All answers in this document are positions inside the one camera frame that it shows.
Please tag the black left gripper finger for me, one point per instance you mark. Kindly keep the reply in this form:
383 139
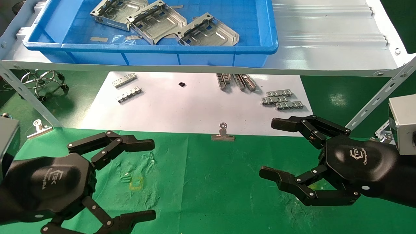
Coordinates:
130 222
130 144

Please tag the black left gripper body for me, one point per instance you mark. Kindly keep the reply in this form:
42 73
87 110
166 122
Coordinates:
48 185

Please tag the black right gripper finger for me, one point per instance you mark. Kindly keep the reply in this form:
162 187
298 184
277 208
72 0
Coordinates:
292 124
312 196

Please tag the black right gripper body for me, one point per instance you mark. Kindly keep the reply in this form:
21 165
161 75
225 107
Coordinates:
357 162

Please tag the metal bracket plate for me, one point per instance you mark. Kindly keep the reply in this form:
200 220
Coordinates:
113 13
211 32
162 26

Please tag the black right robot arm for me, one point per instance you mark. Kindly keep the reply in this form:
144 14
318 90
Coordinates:
410 182

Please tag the perforated grey shelf brace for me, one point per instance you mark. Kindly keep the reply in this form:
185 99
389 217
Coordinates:
373 104
29 94

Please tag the white table sheet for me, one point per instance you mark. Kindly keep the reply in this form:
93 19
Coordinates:
178 107

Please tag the black stool chrome base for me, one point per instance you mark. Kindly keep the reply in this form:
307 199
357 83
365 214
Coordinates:
65 86

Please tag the blue plastic bin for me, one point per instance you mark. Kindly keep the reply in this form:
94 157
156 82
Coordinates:
195 58

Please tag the small metal rail part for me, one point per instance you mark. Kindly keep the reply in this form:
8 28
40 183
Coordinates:
274 100
124 80
279 93
129 95
223 81
289 105
245 82

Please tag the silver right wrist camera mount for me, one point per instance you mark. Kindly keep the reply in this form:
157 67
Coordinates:
403 123

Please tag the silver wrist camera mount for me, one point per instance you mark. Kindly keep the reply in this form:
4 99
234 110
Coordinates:
8 139
403 123

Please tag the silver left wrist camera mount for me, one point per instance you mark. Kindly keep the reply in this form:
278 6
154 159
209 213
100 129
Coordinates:
8 139

